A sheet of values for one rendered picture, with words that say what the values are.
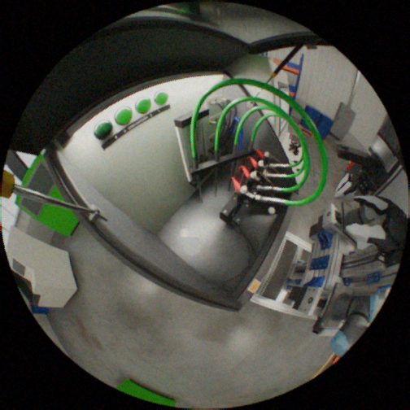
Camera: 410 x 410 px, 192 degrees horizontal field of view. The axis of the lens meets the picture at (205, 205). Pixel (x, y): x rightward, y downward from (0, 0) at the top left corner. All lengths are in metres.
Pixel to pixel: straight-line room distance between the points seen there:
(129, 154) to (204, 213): 0.48
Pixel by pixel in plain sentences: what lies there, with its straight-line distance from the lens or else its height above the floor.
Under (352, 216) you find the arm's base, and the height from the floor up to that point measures 1.08.
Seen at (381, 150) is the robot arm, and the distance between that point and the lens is 0.41.
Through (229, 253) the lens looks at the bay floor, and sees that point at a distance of 0.61.
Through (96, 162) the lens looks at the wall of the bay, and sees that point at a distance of 0.35.
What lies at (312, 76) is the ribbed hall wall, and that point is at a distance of 6.86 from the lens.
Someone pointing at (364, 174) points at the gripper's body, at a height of 1.36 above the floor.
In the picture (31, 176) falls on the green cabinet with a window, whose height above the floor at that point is 1.49.
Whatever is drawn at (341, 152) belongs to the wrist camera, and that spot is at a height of 1.35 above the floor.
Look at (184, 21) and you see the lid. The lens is 0.32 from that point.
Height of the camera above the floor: 1.44
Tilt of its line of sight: 62 degrees down
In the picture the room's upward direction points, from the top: 7 degrees counter-clockwise
